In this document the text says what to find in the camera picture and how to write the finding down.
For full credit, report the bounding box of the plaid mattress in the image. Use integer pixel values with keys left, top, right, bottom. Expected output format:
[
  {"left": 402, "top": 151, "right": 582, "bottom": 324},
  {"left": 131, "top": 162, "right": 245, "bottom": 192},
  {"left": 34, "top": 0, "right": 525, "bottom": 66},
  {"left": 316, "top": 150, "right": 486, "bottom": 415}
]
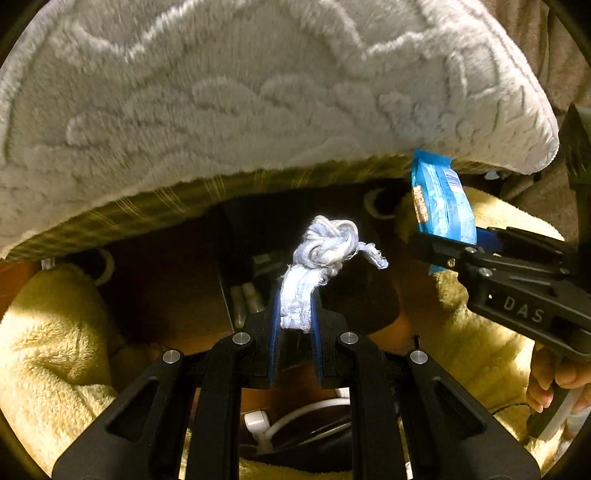
[{"left": 7, "top": 154, "right": 416, "bottom": 264}]

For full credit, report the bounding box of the white plastic ring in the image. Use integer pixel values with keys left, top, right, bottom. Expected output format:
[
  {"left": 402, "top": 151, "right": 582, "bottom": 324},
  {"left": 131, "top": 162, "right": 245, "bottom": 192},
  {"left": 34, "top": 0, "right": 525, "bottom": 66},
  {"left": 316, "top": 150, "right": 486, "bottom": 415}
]
[
  {"left": 88, "top": 249, "right": 115, "bottom": 282},
  {"left": 364, "top": 188, "right": 398, "bottom": 217}
]

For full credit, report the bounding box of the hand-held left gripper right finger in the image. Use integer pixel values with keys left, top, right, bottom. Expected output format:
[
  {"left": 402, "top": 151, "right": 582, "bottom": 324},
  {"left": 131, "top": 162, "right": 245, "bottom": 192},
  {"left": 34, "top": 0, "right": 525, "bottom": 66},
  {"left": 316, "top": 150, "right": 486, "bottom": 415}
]
[{"left": 310, "top": 291, "right": 541, "bottom": 480}]

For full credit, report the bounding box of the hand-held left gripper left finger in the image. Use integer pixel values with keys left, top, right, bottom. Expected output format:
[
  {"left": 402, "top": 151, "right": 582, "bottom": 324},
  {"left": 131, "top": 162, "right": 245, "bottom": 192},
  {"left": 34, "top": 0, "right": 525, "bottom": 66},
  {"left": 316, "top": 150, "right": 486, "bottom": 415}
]
[{"left": 52, "top": 288, "right": 280, "bottom": 480}]

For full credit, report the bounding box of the blue packet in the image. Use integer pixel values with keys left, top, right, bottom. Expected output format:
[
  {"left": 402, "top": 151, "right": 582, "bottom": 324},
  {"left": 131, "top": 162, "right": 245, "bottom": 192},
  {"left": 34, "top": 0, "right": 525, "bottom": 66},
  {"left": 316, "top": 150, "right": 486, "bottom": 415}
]
[{"left": 411, "top": 148, "right": 478, "bottom": 275}]

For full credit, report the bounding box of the white cable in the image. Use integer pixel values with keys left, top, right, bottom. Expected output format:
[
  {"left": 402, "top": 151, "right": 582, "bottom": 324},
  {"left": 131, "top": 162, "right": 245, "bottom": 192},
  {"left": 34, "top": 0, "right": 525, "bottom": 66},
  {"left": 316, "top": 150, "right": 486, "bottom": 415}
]
[{"left": 270, "top": 397, "right": 352, "bottom": 444}]

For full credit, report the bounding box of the white plug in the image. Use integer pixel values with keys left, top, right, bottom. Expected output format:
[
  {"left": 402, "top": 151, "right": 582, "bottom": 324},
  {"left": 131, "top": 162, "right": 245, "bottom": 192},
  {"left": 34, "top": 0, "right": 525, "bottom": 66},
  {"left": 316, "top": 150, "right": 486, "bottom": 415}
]
[{"left": 244, "top": 411, "right": 273, "bottom": 455}]

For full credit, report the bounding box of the grey fluffy blanket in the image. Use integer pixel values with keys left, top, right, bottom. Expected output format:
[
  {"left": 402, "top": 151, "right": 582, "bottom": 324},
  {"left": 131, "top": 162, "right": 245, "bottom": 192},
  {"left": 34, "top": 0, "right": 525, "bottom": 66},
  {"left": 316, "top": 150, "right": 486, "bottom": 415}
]
[{"left": 0, "top": 0, "right": 561, "bottom": 259}]

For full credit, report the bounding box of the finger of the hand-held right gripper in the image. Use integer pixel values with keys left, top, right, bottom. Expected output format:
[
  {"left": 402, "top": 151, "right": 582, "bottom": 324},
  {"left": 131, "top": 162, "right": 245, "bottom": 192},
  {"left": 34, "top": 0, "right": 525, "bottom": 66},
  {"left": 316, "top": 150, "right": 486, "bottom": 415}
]
[
  {"left": 475, "top": 226, "right": 566, "bottom": 261},
  {"left": 410, "top": 230, "right": 506, "bottom": 283}
]

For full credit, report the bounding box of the person's right hand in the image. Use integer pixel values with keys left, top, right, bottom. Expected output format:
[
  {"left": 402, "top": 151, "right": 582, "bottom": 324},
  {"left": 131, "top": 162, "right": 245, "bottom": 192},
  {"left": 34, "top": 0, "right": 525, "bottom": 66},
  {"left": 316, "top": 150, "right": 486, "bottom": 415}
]
[{"left": 525, "top": 344, "right": 591, "bottom": 414}]

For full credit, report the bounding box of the blue white knotted cloth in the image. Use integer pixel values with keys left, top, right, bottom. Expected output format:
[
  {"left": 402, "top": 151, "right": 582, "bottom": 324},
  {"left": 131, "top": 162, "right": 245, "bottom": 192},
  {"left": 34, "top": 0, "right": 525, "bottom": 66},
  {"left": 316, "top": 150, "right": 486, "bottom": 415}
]
[{"left": 276, "top": 215, "right": 389, "bottom": 330}]

